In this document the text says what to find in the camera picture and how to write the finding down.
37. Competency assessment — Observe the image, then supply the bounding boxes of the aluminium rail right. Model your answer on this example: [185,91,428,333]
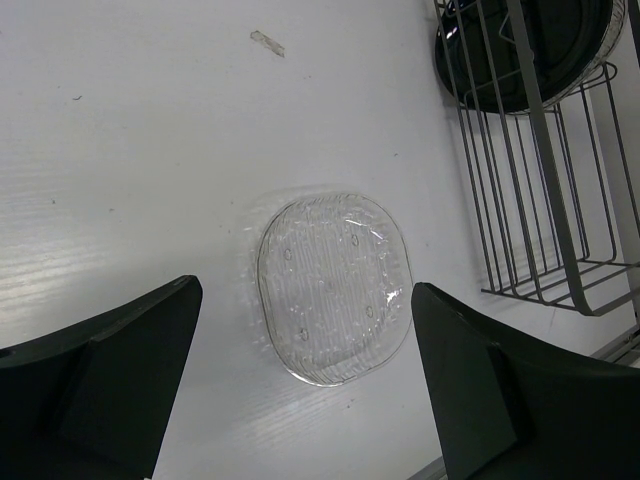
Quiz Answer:
[591,328,640,368]

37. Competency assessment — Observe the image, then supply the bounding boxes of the clear textured square plate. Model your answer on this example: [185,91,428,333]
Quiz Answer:
[231,184,414,388]

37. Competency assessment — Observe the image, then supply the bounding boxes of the grey wire dish rack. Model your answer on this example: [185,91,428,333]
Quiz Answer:
[434,1,639,317]

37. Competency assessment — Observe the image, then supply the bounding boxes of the black round plate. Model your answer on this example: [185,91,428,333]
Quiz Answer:
[433,0,614,116]

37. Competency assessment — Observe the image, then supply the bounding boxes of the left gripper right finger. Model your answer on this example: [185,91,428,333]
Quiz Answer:
[411,283,639,479]

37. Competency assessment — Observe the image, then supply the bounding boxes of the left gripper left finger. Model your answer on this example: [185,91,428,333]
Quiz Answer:
[1,275,203,479]

